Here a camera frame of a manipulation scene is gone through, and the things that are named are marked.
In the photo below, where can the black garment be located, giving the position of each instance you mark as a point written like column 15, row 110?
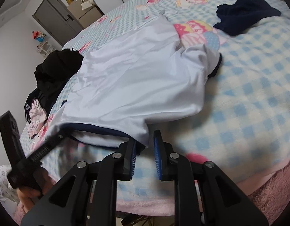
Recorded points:
column 43, row 87

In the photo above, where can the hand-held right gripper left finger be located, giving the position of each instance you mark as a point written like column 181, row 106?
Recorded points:
column 133, row 160

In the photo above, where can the grey door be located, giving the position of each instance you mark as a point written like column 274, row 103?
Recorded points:
column 55, row 21

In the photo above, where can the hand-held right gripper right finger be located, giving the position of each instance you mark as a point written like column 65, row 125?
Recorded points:
column 157, row 155

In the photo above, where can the person's left forearm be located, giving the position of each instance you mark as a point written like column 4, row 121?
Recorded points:
column 3, row 181

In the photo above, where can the white handbag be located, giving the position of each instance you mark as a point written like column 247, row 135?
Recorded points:
column 87, row 4

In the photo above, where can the navy cloth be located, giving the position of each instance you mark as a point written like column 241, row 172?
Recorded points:
column 244, row 14

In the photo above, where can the white shelf rack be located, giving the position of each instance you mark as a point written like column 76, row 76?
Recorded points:
column 44, row 48

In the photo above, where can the white shirt with navy trim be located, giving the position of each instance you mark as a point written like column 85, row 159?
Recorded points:
column 135, row 75

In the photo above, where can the beige cabinet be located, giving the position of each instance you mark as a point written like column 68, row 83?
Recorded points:
column 86, row 15

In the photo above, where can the person's left hand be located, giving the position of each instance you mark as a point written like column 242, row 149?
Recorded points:
column 28, row 196

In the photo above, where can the pink patterned garment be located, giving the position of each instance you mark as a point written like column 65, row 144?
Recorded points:
column 36, row 115

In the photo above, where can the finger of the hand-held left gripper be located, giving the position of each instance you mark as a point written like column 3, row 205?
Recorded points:
column 44, row 149

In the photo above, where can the blue checked printed blanket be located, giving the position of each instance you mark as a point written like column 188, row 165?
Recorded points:
column 253, row 98

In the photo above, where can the red and blue plush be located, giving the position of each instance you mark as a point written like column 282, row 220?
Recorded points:
column 39, row 35

